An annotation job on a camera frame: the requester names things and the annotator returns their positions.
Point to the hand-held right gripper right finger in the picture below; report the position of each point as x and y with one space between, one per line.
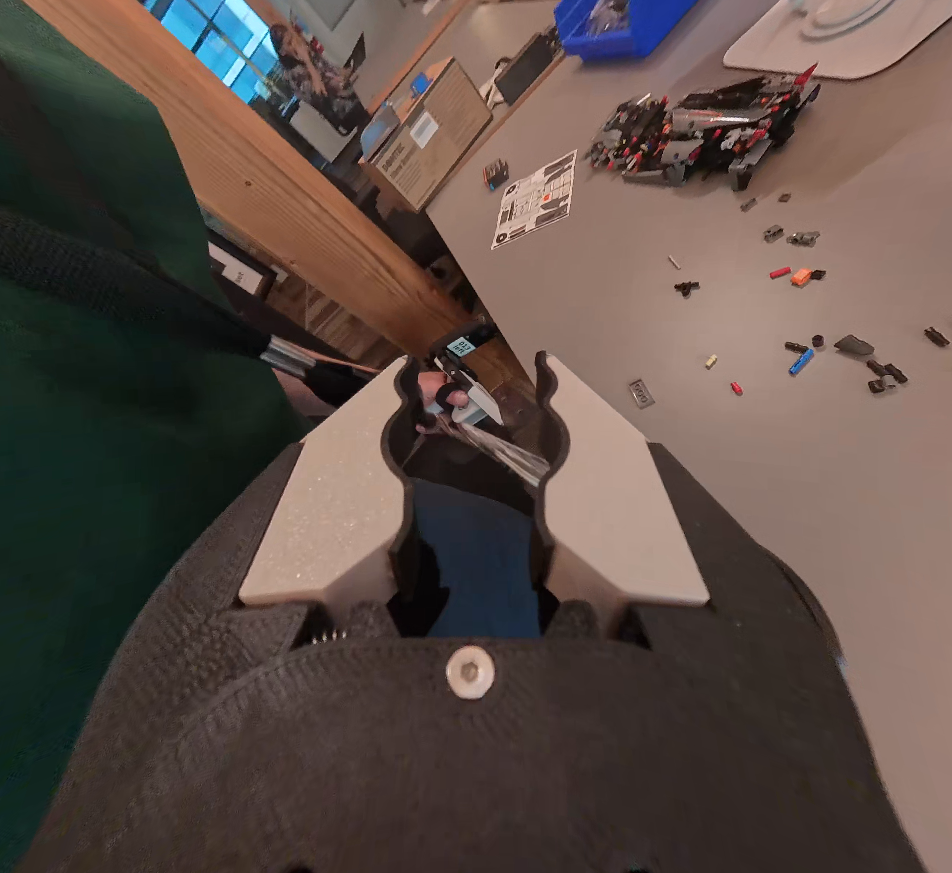
625 516

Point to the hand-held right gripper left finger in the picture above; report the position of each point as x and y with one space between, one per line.
335 516

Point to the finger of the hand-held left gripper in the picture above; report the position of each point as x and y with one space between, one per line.
482 404

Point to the clear plastic bag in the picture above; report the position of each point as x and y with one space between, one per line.
513 453

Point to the lego pieces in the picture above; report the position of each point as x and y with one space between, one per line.
799 276

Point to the dark grey lego car model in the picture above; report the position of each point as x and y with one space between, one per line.
706 129

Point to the lego sticker sheet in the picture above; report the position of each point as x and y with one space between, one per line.
532 204

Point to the person's left hand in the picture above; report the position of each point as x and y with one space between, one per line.
435 401

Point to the grey table socket plate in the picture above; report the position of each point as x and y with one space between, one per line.
642 393

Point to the person's dark blue trousers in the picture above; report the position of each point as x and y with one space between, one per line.
476 553

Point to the small black gadget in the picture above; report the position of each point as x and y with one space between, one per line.
497 174

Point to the cardboard box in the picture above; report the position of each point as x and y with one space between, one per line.
439 137

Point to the wooden plank partition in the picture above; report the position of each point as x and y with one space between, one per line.
260 166

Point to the white adjustable book stand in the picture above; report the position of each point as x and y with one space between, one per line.
781 47

